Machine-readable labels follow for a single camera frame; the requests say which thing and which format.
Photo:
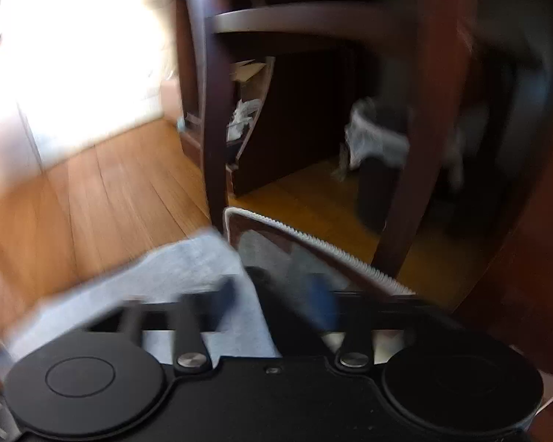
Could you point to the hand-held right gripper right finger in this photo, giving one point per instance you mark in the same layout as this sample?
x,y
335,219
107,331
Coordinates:
x,y
320,301

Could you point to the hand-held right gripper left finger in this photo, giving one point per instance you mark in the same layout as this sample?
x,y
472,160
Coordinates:
x,y
223,297

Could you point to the light blue garment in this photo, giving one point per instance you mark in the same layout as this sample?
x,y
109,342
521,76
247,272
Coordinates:
x,y
166,281

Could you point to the checkered rug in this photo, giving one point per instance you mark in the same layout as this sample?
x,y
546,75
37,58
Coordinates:
x,y
313,248

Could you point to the black bin with plastic liner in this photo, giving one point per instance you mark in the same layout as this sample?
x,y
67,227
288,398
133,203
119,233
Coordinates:
x,y
378,184

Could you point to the dark wooden chair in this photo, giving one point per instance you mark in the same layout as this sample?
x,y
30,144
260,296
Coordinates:
x,y
214,124

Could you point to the dark wooden shelf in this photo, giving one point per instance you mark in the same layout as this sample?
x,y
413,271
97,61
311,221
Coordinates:
x,y
260,101

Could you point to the dark wooden table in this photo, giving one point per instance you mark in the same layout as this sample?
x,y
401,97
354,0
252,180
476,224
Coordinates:
x,y
525,262

